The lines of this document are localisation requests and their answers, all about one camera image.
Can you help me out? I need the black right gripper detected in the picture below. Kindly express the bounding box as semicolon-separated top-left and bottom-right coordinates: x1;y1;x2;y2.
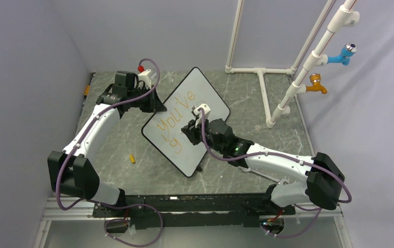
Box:
181;115;225;155

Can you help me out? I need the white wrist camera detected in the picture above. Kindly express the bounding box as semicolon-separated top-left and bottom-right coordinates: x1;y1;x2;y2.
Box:
137;65;158;89
191;103;211;128

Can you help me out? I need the orange-black pen at wall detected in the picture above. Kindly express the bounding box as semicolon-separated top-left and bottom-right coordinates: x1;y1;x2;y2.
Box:
82;72;96;106

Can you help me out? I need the aluminium frame rail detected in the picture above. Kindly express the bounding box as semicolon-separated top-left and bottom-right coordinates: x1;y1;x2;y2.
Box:
34;197;352;247

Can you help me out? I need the blue tap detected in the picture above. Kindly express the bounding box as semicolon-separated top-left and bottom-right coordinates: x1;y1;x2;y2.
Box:
327;43;357;66

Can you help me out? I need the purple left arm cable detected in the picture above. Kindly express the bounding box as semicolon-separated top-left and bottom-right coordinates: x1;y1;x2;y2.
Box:
55;58;164;248

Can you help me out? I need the yellow marker cap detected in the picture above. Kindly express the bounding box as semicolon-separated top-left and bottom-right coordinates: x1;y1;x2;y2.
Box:
129;154;136;164

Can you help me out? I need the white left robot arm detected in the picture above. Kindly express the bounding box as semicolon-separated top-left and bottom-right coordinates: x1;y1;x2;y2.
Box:
47;66;167;217

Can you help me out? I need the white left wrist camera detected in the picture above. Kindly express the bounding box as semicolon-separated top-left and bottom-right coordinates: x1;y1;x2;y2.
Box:
137;65;158;89

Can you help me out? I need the white PVC pipe frame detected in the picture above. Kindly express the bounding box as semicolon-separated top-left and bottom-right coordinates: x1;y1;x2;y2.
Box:
225;1;360;129

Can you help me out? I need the orange tap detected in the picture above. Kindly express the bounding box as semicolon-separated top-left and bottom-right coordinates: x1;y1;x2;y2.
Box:
306;73;327;94

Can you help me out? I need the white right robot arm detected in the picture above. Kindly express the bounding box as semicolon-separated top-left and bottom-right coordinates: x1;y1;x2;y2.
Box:
181;119;352;214

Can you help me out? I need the silver open-end wrench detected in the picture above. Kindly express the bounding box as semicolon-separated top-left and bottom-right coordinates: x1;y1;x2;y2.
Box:
238;167;290;185

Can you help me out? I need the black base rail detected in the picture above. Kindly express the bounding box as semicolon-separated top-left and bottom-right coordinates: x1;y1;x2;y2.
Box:
93;193;296;230

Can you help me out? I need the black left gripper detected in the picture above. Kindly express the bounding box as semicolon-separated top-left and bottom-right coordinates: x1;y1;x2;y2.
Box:
127;85;165;113

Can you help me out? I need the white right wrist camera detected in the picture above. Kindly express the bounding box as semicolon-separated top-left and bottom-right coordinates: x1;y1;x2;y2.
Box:
191;103;211;128

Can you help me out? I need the white whiteboard black frame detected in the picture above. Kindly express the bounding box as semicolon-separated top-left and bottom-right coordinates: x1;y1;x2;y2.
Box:
141;67;231;177

